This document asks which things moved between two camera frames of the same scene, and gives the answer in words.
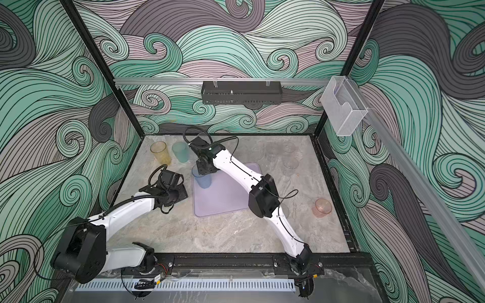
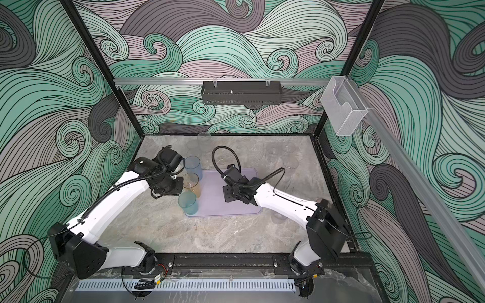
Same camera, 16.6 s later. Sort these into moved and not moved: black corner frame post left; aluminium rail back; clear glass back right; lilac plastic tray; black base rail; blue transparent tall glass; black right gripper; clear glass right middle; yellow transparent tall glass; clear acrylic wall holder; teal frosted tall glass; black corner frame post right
Moved: black right gripper; yellow transparent tall glass; teal frosted tall glass; blue transparent tall glass
Not moved: black corner frame post right; black base rail; black corner frame post left; clear glass back right; clear glass right middle; aluminium rail back; clear acrylic wall holder; lilac plastic tray
